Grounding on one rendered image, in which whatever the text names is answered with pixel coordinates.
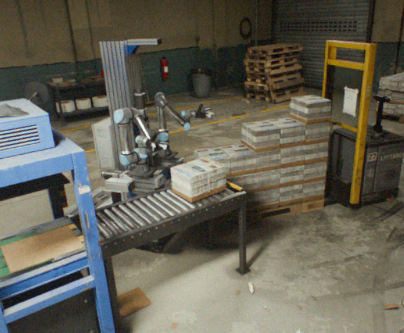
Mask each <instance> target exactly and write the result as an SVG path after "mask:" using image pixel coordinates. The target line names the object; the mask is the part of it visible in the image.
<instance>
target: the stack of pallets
mask: <svg viewBox="0 0 404 333"><path fill-rule="evenodd" d="M294 46H296V50H293V49H294ZM254 49H255V50H256V52H254ZM301 50H303V44H298V45H296V44H271V45H265V46H253V47H248V53H246V59H245V60H244V65H246V76H247V78H248V80H247V82H244V93H246V94H247V97H246V98H248V99H250V98H253V97H255V100H262V99H265V101H266V102H269V101H272V100H271V98H272V96H271V90H270V89H269V82H268V81H269V79H268V78H267V75H266V72H267V71H270V70H274V69H282V68H286V67H289V65H290V64H293V66H297V65H298V64H299V62H297V61H296V59H297V56H299V54H298V53H299V51H301ZM289 52H293V55H292V56H288V55H289ZM252 56H254V58H252ZM289 58H291V61H287V59H289ZM251 62H253V63H251ZM252 67H254V68H253V69H252ZM254 79H255V80H254Z"/></svg>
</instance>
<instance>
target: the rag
mask: <svg viewBox="0 0 404 333"><path fill-rule="evenodd" d="M26 115H29V113H27V112H25V111H23V110H22V109H21V108H14V107H11V106H10V105H8V104H7V103H4V104H1V105H0V117H21V116H26Z"/></svg>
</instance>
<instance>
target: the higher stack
mask: <svg viewBox="0 0 404 333"><path fill-rule="evenodd" d="M331 103H332V101H331V100H330V99H325V98H322V97H320V96H316V95H305V96H300V97H295V98H292V99H291V104H290V109H289V110H290V113H291V114H294V115H296V116H298V117H301V118H303V119H305V120H306V121H309V119H320V118H325V117H330V116H331ZM290 119H293V117H290ZM293 120H295V119H293ZM295 121H297V120H295ZM297 122H299V123H302V122H300V121H297ZM302 124H304V125H305V138H304V139H305V143H306V141H307V140H313V139H322V138H327V137H328V136H329V129H330V122H328V121H326V122H321V123H312V124H305V123H302ZM327 145H328V142H318V143H317V144H308V145H304V146H305V148H304V156H305V159H304V160H305V161H306V160H313V159H318V158H323V157H327V154H328V152H327V149H328V147H327ZM303 165H304V171H303V180H306V179H310V178H318V177H322V176H326V161H322V162H314V163H309V164H303ZM325 183H326V180H318V181H314V182H306V183H302V184H303V185H302V188H303V195H302V198H307V197H311V196H319V195H323V194H324V188H325ZM323 202H324V198H318V199H314V200H307V201H301V203H302V210H301V211H302V212H306V211H310V210H317V209H321V208H323Z"/></svg>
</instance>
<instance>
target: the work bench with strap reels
mask: <svg viewBox="0 0 404 333"><path fill-rule="evenodd" d="M100 72H101V76H95V77H90V78H98V79H96V80H90V79H84V83H75V82H74V81H75V79H73V80H63V81H62V83H60V84H59V85H57V84H58V83H53V82H52V83H46V84H47V85H48V88H49V91H50V95H51V102H52V106H53V113H54V117H55V120H54V121H58V118H57V114H58V115H59V116H60V117H61V121H62V125H61V126H62V127H65V126H66V125H65V118H64V117H66V116H70V115H74V114H81V113H86V112H93V111H98V110H106V109H109V105H108V97H107V96H97V97H94V98H93V99H92V100H93V104H91V101H90V99H78V100H76V107H75V105H74V102H73V101H61V102H60V95H59V89H69V88H74V87H83V85H84V86H89V85H98V84H104V83H105V80H104V75H103V70H101V71H100ZM52 88H53V89H55V90H56V94H57V98H58V102H57V103H56V107H57V110H56V108H55V103H54V99H53V92H52Z"/></svg>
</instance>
